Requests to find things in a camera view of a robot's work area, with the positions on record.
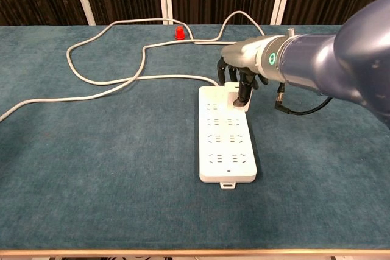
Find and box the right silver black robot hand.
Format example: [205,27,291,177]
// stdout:
[216,36,269,110]

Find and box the white plug adapter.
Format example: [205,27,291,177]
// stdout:
[224,82,253,111]

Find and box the white power strip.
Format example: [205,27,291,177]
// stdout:
[197,85,258,191]

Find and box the teal table mat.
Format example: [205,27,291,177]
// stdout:
[0,24,390,250]

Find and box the white power strip cable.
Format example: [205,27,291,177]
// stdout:
[0,10,265,123]

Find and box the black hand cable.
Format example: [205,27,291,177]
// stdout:
[274,82,333,116]

